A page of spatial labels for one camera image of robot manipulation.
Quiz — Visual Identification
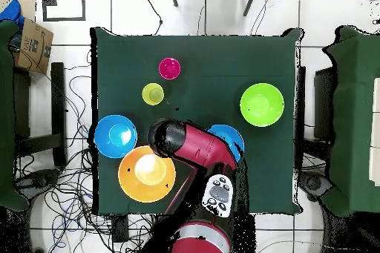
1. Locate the large blue plastic bowl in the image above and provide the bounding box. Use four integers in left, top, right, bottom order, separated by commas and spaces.
206, 124, 246, 163
94, 114, 138, 160

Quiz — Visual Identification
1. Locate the plain cardboard box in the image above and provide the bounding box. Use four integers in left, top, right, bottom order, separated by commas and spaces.
0, 0, 37, 22

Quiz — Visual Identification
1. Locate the tangle of floor cables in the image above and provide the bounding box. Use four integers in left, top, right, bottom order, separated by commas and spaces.
14, 47, 155, 253

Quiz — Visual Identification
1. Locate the yellow ribbed plastic cup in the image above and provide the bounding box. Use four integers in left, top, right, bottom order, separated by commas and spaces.
141, 82, 165, 106

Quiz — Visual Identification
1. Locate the dark green tablecloth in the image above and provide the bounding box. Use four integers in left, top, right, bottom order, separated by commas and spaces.
90, 26, 304, 215

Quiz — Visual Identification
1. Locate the large yellow plastic bowl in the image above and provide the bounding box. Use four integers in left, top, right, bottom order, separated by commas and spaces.
117, 145, 177, 204

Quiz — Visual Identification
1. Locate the black floor cable with knot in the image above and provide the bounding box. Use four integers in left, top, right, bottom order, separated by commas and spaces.
143, 0, 163, 36

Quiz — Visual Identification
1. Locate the red plastic cup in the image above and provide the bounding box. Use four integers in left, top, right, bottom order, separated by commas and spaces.
157, 57, 182, 81

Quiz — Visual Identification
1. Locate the large green plastic bowl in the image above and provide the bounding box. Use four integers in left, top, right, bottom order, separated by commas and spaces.
240, 82, 285, 128

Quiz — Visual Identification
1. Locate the black floor box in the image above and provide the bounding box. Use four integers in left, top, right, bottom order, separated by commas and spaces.
111, 215, 130, 243

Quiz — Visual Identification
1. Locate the printed cardboard box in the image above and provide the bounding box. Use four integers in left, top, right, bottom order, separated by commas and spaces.
13, 17, 55, 75

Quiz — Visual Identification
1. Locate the green cloth on side table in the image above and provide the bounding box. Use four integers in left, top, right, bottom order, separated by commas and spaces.
321, 24, 380, 218
0, 19, 30, 212

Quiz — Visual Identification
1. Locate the black stool frame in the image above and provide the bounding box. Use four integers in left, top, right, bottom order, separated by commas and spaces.
13, 62, 68, 167

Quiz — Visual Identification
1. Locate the blue bag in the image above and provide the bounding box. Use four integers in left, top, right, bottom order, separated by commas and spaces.
0, 0, 25, 30

